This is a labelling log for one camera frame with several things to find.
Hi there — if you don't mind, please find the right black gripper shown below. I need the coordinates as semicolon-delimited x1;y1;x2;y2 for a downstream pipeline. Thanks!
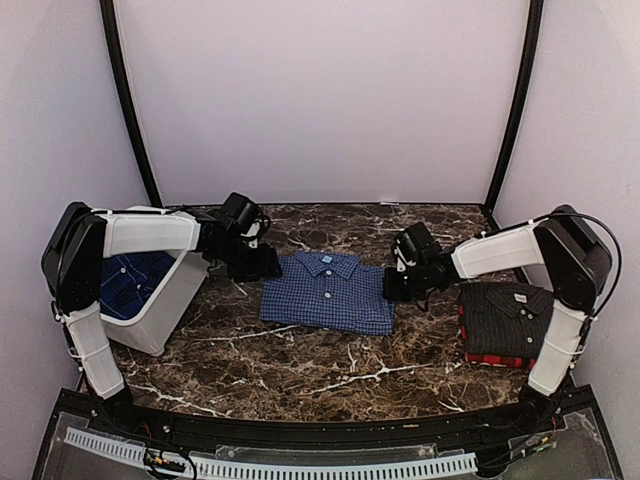
382;261;430;302

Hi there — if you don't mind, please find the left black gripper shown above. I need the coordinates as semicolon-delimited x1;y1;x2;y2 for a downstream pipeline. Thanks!
212;235;283;283

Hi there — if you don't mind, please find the black striped shirt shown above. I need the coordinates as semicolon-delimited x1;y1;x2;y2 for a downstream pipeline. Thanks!
458;282;554;360

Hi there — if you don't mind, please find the blue checked long sleeve shirt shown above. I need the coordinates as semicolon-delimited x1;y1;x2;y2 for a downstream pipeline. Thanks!
259;251;395;336

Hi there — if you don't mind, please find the red plaid shirt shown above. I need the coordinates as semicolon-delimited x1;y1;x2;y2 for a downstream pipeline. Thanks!
458;306;536;370

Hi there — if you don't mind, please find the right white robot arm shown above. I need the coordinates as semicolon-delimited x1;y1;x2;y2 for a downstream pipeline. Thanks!
383;205;621;434

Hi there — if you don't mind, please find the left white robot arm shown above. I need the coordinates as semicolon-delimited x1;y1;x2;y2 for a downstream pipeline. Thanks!
41;193;282;436

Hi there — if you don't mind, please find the white plastic bin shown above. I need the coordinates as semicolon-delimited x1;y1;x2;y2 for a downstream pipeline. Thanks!
100;207;207;356

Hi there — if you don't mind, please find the dark blue plaid shirt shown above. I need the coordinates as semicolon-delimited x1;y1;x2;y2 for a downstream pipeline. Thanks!
100;251;176;321

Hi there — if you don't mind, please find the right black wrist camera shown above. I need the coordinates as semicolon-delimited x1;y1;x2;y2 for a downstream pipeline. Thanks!
391;222;442;272

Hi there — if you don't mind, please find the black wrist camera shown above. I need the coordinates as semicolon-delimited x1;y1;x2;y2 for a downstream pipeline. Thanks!
391;222;442;272
218;192;271;249

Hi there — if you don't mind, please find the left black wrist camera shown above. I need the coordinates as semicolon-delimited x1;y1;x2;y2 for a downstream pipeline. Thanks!
218;192;271;249

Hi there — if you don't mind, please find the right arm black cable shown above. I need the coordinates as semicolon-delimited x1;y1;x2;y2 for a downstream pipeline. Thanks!
549;211;624;321

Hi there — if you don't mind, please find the white slotted cable duct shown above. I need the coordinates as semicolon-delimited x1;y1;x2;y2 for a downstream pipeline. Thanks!
64;427;478;479

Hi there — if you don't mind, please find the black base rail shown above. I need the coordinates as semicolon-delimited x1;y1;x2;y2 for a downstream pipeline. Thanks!
33;386;623;479

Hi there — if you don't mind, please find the left black frame post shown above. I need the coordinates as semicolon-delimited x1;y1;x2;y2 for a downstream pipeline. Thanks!
99;0;163;207

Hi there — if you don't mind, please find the black frame post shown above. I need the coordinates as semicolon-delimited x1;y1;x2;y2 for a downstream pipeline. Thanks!
482;0;545;219
99;0;163;207

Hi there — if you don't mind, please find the right black frame post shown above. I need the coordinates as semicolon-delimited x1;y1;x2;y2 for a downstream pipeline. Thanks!
482;0;545;219

